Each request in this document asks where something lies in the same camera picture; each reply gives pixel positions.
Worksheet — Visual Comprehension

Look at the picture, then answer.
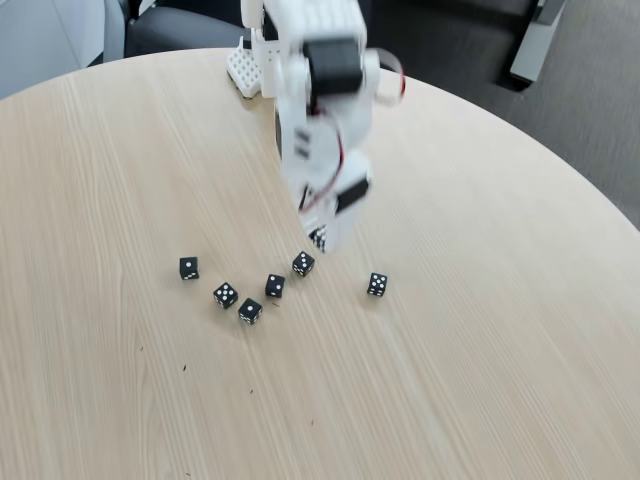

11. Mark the grey desk leg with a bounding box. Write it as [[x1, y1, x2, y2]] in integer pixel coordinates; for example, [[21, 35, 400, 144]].
[[509, 0, 569, 87]]

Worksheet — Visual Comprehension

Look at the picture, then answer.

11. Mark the black office chair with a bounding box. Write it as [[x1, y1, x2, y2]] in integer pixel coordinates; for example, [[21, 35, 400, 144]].
[[123, 0, 246, 59]]

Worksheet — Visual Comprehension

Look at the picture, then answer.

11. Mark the white cabinet panel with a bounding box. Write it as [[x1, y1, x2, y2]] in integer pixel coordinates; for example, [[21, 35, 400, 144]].
[[0, 0, 126, 100]]

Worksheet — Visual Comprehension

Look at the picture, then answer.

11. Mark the red black servo cable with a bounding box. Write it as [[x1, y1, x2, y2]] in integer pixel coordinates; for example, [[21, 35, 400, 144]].
[[298, 49, 406, 211]]

